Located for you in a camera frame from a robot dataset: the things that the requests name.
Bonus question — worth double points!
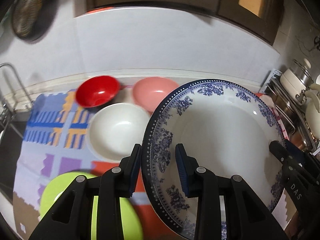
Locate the chrome gooseneck faucet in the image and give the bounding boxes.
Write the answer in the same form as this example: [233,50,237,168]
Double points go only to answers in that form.
[0,62,34,120]

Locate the green plate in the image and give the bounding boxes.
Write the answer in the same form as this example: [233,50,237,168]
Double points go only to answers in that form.
[40,171,143,240]

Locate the steel sink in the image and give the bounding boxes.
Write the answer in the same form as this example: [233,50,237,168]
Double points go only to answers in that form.
[0,120,28,188]

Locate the cream kettle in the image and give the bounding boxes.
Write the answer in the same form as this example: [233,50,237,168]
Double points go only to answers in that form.
[295,75,320,140]

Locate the black frying pan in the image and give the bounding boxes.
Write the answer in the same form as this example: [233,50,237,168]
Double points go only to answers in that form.
[11,0,54,42]

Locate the red bowl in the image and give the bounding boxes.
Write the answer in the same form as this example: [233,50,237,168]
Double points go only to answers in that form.
[75,75,120,108]

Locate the steel pot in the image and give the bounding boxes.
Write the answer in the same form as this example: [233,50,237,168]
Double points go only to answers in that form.
[272,90,300,120]

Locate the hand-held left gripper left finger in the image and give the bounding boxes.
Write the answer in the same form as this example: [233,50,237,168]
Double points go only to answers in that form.
[28,144,143,240]

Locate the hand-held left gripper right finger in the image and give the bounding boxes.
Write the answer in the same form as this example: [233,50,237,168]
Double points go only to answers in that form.
[175,144,287,240]

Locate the pink bowl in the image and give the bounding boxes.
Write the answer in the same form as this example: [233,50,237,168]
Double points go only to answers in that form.
[132,77,180,113]

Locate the white bowl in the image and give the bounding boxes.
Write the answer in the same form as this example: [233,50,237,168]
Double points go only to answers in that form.
[89,103,150,162]

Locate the colourful patterned mat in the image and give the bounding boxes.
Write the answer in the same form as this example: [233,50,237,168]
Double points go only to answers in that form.
[14,90,295,240]

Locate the cream cooking pot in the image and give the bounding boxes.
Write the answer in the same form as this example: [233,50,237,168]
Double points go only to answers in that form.
[280,67,313,90]

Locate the glass pot lid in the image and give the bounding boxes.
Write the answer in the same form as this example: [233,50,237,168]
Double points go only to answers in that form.
[292,58,313,85]

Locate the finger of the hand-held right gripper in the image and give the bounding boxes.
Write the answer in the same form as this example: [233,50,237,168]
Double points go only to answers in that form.
[269,140,304,172]
[284,139,320,179]

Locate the blue floral white plate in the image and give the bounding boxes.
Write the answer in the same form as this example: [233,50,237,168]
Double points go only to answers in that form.
[141,79,286,233]

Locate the white pot rack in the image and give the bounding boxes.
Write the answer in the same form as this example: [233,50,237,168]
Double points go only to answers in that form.
[262,69,320,155]

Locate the brown window frame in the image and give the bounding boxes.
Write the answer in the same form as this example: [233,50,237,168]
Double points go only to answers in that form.
[85,0,285,45]

